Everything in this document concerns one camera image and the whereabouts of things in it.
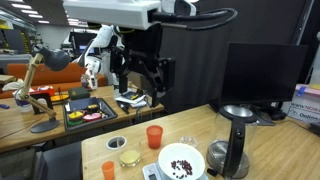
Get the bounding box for pink toy food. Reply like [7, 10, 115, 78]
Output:
[83, 112, 103, 123]

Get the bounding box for small orange cup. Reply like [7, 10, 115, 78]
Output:
[101, 160, 116, 180]

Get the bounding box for dark grey chair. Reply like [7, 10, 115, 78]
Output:
[33, 141, 83, 180]

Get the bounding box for yellow orange toy dish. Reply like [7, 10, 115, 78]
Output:
[49, 93, 70, 105]

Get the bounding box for white printed cardboard box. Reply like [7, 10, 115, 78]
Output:
[288, 83, 320, 124]

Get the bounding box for long wooden table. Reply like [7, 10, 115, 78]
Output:
[0, 85, 165, 155]

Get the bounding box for white kitchen scale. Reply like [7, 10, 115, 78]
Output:
[142, 162, 210, 180]

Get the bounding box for orange sofa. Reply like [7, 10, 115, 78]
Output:
[0, 62, 109, 99]

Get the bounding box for clear plastic container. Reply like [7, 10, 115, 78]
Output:
[13, 88, 34, 113]

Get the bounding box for dark green box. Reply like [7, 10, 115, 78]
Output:
[68, 86, 91, 100]

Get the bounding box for red orange box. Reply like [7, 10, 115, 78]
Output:
[31, 85, 56, 98]

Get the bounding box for white desk grommet ring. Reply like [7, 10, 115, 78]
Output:
[105, 135, 128, 151]

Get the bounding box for wooden desk lamp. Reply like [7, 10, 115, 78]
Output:
[19, 44, 72, 134]

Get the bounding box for black desk monitor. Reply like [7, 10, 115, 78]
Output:
[218, 41, 309, 126]

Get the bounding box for black plastic tray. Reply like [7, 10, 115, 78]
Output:
[62, 97, 119, 132]

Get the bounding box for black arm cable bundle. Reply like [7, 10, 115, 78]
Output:
[151, 7, 239, 32]

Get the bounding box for white bowl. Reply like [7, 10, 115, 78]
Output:
[157, 142, 206, 180]

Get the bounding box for small clear glass dish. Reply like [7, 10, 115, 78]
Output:
[179, 135, 199, 148]

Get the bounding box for red plastic cup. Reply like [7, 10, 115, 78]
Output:
[146, 125, 164, 150]

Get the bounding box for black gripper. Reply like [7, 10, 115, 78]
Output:
[110, 23, 176, 108]

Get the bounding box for white cloth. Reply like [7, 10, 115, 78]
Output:
[1, 78, 25, 93]

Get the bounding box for white paper stack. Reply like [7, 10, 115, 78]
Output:
[114, 89, 148, 109]

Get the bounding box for dark yellow toy food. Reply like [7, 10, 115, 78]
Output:
[85, 103, 100, 114]

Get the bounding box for black small desk device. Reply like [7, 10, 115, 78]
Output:
[269, 111, 288, 121]

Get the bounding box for yellow green toy food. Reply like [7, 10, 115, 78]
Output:
[67, 109, 86, 126]

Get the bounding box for blue tape strip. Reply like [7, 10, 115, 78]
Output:
[295, 85, 307, 98]

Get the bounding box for black curtain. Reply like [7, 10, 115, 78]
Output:
[158, 0, 316, 114]

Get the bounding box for dark red beans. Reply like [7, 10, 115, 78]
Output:
[170, 159, 194, 179]

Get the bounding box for glass electric kettle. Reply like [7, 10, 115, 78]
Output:
[205, 104, 261, 179]

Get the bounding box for small black monitor screen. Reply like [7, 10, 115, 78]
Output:
[69, 31, 98, 56]

